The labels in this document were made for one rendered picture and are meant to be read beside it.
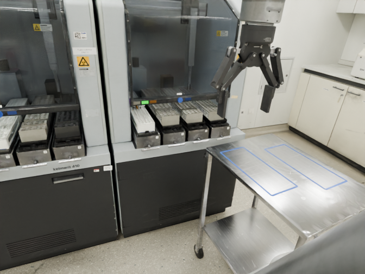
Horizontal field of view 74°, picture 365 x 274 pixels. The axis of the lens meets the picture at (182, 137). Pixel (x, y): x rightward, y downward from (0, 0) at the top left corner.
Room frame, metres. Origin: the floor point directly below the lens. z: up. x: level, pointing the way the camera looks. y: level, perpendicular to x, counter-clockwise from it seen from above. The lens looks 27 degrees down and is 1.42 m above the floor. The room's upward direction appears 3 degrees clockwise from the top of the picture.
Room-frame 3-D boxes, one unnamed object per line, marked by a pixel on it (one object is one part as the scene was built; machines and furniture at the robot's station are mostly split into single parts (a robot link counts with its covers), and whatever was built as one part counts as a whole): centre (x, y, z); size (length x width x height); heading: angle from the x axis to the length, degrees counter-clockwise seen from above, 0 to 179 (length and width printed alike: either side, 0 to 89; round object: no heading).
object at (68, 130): (1.10, 0.59, 0.85); 0.12 x 0.02 x 0.06; 113
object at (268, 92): (0.62, -0.22, 1.22); 0.03 x 0.01 x 0.07; 22
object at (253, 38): (0.60, -0.16, 1.36); 0.08 x 0.07 x 0.09; 112
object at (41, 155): (1.25, 0.82, 0.78); 0.73 x 0.14 x 0.09; 22
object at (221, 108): (0.57, -0.09, 1.22); 0.03 x 0.01 x 0.07; 22
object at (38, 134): (1.04, 0.73, 0.85); 0.12 x 0.02 x 0.06; 113
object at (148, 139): (1.47, 0.31, 0.78); 0.73 x 0.14 x 0.09; 22
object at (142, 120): (1.34, 0.26, 0.83); 0.30 x 0.10 x 0.06; 22
